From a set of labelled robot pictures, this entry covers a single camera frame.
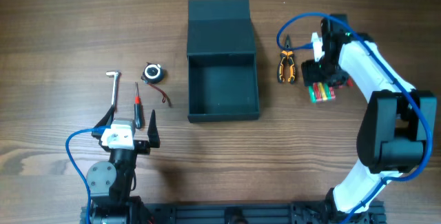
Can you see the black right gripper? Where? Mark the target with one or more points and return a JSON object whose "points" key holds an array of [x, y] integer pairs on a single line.
{"points": [[314, 73]]}

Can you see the dark green box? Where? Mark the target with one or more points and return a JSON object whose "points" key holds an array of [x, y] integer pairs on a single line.
{"points": [[222, 65]]}

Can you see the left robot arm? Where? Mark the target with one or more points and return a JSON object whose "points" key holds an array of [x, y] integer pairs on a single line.
{"points": [[110, 182]]}

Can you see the black tape measure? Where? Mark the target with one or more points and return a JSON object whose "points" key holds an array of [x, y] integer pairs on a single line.
{"points": [[153, 73]]}

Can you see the silver L-shaped socket wrench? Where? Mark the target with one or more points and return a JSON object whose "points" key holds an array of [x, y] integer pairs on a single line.
{"points": [[115, 74]]}

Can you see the orange and black pliers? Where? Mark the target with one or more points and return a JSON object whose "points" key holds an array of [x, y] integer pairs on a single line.
{"points": [[286, 70]]}

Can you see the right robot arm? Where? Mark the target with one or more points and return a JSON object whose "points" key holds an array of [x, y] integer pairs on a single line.
{"points": [[395, 139]]}

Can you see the red and black screwdriver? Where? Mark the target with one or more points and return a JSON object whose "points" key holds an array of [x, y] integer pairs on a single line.
{"points": [[138, 113]]}

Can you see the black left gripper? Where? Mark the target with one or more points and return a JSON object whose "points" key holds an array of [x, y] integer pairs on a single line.
{"points": [[140, 145]]}

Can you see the small screwdriver set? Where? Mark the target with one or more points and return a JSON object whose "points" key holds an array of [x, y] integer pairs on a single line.
{"points": [[321, 92]]}

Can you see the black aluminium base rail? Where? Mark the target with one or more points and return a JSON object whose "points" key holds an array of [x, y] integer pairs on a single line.
{"points": [[297, 212]]}

